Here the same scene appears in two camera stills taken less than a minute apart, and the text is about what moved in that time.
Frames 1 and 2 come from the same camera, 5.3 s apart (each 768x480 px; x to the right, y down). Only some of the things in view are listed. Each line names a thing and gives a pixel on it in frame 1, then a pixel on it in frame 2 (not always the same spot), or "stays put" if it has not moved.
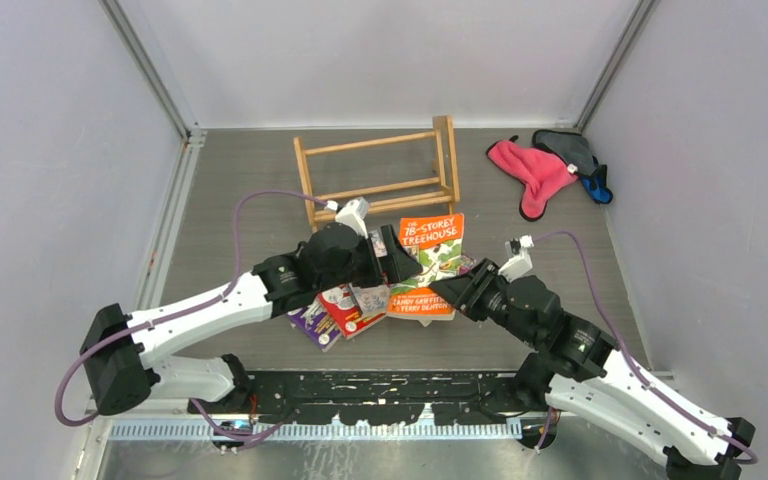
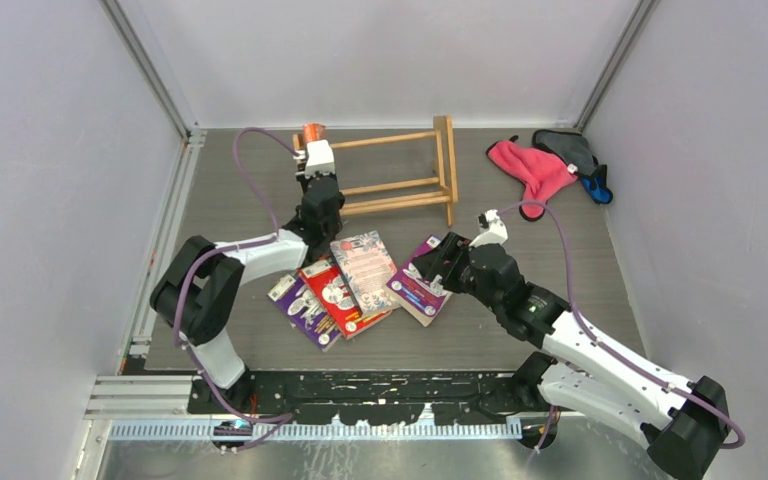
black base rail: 371,397 stays put
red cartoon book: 344,311 stays put
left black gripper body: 363,269 → 336,225
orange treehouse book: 437,242 → 313,132
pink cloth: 541,174 stays put
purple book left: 314,323 stays put
